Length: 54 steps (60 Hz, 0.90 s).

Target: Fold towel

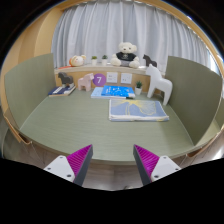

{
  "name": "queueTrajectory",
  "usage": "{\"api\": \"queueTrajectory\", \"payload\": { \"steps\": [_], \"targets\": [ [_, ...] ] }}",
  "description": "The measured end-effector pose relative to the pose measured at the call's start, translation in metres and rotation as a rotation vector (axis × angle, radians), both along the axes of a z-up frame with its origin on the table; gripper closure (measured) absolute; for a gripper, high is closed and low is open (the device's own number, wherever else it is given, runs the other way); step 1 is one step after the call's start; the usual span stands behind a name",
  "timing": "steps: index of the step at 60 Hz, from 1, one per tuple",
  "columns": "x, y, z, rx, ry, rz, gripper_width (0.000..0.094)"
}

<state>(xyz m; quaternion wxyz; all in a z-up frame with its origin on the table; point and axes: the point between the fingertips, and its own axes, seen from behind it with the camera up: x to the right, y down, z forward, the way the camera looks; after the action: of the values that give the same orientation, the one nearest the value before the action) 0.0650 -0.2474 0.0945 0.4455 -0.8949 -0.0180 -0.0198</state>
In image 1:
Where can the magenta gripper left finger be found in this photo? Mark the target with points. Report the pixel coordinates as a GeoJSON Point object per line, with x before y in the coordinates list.
{"type": "Point", "coordinates": [72, 167]}

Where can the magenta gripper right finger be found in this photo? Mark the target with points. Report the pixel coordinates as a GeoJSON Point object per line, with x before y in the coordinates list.
{"type": "Point", "coordinates": [152, 167]}

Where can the small dark brown horse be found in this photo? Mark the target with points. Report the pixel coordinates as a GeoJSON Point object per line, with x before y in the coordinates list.
{"type": "Point", "coordinates": [149, 61]}

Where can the small potted plant left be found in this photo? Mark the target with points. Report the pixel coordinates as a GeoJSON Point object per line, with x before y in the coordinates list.
{"type": "Point", "coordinates": [94, 60]}

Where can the white wooden horse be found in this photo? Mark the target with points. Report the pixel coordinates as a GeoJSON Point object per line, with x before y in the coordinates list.
{"type": "Point", "coordinates": [158, 82]}

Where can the white wall socket left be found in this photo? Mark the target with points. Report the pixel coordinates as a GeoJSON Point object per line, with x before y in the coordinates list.
{"type": "Point", "coordinates": [112, 77]}

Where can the dark blue book stack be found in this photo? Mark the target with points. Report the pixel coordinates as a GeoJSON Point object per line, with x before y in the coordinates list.
{"type": "Point", "coordinates": [60, 91]}

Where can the light blue book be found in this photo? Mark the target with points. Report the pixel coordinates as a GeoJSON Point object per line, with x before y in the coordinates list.
{"type": "Point", "coordinates": [97, 92]}

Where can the purple number seven disc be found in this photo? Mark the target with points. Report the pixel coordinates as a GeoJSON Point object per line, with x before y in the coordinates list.
{"type": "Point", "coordinates": [99, 80]}

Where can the dark grey wooden horse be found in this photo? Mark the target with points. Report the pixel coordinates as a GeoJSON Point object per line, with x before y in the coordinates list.
{"type": "Point", "coordinates": [65, 79]}

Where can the green panel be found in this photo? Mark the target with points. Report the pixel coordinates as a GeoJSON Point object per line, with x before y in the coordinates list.
{"type": "Point", "coordinates": [27, 85]}
{"type": "Point", "coordinates": [196, 95]}

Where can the white teddy bear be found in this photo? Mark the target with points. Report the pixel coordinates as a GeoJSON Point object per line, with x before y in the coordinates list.
{"type": "Point", "coordinates": [126, 56]}

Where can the folded blue yellow towel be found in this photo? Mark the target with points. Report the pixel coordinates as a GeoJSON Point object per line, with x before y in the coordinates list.
{"type": "Point", "coordinates": [136, 110]}

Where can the small potted plant right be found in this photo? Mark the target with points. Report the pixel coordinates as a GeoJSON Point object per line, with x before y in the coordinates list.
{"type": "Point", "coordinates": [104, 60]}

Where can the white grey curtain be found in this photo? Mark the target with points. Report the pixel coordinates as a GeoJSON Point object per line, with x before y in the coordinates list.
{"type": "Point", "coordinates": [97, 28]}

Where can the green right side panel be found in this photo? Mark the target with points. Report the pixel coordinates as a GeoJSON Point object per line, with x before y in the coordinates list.
{"type": "Point", "coordinates": [196, 95]}

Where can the white wall socket right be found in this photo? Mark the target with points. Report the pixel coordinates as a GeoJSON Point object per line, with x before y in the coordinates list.
{"type": "Point", "coordinates": [126, 78]}

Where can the orange white plush toy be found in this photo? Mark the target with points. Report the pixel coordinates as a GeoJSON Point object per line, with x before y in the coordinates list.
{"type": "Point", "coordinates": [77, 61]}

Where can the wooden shelf ledge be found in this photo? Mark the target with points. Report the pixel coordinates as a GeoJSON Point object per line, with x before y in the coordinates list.
{"type": "Point", "coordinates": [88, 68]}

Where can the white wall socket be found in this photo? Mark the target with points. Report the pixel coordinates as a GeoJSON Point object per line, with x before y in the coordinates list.
{"type": "Point", "coordinates": [126, 78]}
{"type": "Point", "coordinates": [112, 77]}

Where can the pink wooden horse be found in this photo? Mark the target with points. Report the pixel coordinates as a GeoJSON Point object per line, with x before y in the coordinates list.
{"type": "Point", "coordinates": [85, 82]}

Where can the small potted plant on table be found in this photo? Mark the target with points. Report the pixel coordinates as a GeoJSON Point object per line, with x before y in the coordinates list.
{"type": "Point", "coordinates": [138, 87]}

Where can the green left side panel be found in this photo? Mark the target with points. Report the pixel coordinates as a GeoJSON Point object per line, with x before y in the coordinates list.
{"type": "Point", "coordinates": [27, 85]}

